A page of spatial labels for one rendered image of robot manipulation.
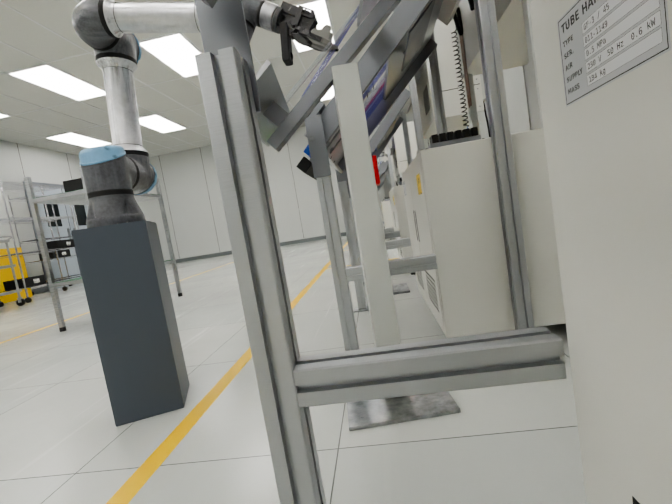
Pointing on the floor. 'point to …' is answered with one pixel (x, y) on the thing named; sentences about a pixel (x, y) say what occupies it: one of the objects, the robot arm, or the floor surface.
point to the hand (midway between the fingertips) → (333, 50)
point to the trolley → (13, 273)
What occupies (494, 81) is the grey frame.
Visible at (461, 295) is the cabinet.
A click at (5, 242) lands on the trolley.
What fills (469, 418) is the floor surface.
